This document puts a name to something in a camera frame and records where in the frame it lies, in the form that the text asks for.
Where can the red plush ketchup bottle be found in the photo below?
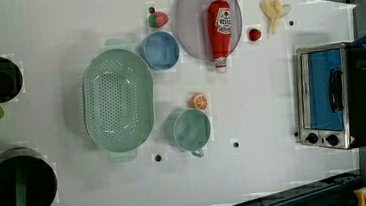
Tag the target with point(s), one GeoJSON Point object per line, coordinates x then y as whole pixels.
{"type": "Point", "coordinates": [219, 32]}

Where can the grey round plate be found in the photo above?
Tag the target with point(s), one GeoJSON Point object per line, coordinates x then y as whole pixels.
{"type": "Point", "coordinates": [191, 27]}

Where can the orange slice toy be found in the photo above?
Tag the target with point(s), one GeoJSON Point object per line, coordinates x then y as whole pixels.
{"type": "Point", "coordinates": [198, 101]}

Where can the green plastic cup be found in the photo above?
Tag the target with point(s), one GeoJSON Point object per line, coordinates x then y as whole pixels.
{"type": "Point", "coordinates": [189, 130]}

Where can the blue plastic bowl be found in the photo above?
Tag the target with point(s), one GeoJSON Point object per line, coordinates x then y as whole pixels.
{"type": "Point", "coordinates": [160, 50]}

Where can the green plastic colander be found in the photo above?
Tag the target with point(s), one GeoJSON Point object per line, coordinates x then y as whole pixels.
{"type": "Point", "coordinates": [118, 100]}

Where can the strawberry toy with green leaves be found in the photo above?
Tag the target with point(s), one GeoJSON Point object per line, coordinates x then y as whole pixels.
{"type": "Point", "coordinates": [157, 19]}

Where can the small red strawberry toy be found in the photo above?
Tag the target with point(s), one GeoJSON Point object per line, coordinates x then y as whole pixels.
{"type": "Point", "coordinates": [254, 34]}

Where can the peeled banana toy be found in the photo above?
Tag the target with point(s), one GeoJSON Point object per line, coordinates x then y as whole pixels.
{"type": "Point", "coordinates": [275, 10]}

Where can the silver toaster oven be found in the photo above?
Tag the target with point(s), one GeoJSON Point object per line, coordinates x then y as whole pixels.
{"type": "Point", "coordinates": [331, 86]}

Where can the black pot with green spatula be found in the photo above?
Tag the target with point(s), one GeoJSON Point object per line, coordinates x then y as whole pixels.
{"type": "Point", "coordinates": [26, 179]}

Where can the blue metal frame rail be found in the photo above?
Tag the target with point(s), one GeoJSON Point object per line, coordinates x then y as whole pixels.
{"type": "Point", "coordinates": [333, 191]}

